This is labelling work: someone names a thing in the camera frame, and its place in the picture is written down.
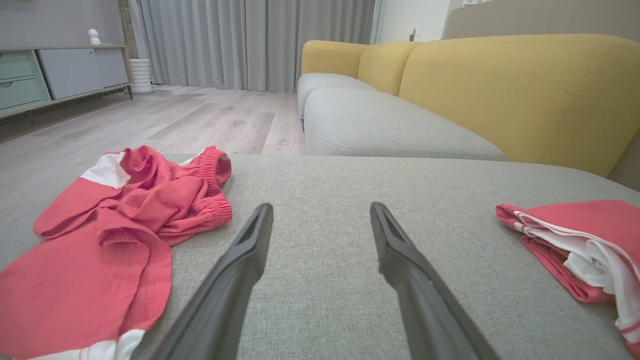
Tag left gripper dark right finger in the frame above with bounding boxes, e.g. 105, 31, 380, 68
370, 201, 501, 360

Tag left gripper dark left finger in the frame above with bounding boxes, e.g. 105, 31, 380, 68
131, 202, 274, 360

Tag red shorts with white stripe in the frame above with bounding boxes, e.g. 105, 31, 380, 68
0, 145, 234, 360

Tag red Bulls basketball jersey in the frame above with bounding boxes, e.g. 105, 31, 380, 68
496, 199, 640, 358

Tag large grey sofa chaise cushion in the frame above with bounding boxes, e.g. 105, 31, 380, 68
0, 153, 640, 360

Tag grey sofa seat cushion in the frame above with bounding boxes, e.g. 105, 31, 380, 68
296, 73, 378, 119
303, 87, 507, 162

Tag white ribbed pot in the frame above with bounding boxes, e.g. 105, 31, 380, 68
129, 58, 154, 95

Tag wide yellow sofa backrest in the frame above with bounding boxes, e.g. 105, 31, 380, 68
398, 33, 640, 179

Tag small yellow sofa backrest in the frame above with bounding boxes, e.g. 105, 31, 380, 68
356, 41, 423, 97
301, 40, 371, 77

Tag grey pleated curtain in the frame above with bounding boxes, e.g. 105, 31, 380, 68
127, 0, 377, 93

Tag low grey green TV cabinet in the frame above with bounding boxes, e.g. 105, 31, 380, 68
0, 44, 135, 121

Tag brown wooden trunk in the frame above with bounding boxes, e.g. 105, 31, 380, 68
117, 0, 139, 60

